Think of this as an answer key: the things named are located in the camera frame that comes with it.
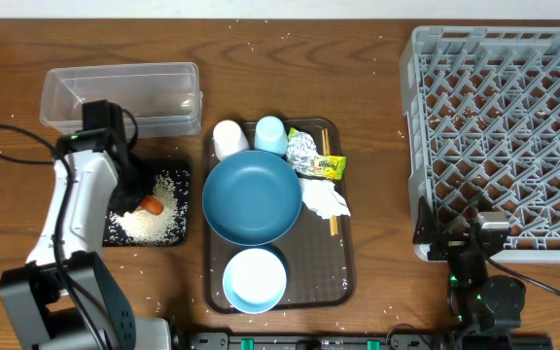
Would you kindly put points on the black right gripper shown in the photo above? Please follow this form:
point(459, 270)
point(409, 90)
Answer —
point(429, 231)

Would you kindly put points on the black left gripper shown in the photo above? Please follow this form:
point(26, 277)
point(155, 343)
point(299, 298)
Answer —
point(125, 204)

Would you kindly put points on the orange carrot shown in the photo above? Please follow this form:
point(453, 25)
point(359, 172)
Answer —
point(151, 205)

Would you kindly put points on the pile of rice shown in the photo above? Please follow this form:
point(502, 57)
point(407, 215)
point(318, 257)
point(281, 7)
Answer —
point(158, 226)

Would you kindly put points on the dark blue plate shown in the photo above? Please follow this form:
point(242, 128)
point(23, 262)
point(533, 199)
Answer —
point(251, 198)

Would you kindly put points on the light blue bowl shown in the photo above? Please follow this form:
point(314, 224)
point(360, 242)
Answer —
point(254, 280)

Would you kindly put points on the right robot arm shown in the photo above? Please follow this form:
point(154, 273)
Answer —
point(487, 306)

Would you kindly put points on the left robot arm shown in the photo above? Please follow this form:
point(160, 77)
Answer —
point(65, 297)

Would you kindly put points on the black waste tray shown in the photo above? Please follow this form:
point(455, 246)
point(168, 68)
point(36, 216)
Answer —
point(183, 194)

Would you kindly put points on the grey dishwasher rack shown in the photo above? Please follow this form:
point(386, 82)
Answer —
point(482, 106)

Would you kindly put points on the clear plastic bin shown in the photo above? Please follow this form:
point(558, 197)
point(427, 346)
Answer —
point(164, 98)

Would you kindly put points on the white plastic cup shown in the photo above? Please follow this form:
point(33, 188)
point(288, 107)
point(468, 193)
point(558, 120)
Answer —
point(229, 139)

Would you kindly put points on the crumpled white napkin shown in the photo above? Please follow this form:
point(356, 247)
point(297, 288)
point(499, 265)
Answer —
point(320, 197)

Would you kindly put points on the yellow green snack wrapper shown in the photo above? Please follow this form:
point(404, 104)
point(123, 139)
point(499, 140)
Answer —
point(329, 167)

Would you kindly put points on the light blue plastic cup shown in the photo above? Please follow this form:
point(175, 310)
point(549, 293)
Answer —
point(271, 136)

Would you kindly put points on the dark brown serving tray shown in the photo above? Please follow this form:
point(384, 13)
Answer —
point(319, 264)

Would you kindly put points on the crumpled aluminium foil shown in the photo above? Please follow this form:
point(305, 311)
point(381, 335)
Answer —
point(301, 152)

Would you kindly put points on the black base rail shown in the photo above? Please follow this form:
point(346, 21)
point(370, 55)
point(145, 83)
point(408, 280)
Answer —
point(395, 341)

